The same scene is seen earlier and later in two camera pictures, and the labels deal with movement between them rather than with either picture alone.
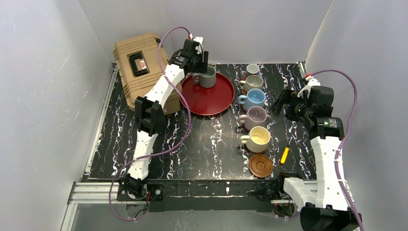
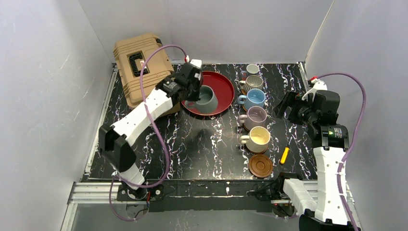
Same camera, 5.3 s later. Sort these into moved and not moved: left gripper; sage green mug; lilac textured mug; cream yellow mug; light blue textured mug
Moved: sage green mug; left gripper
Not moved: lilac textured mug; cream yellow mug; light blue textured mug
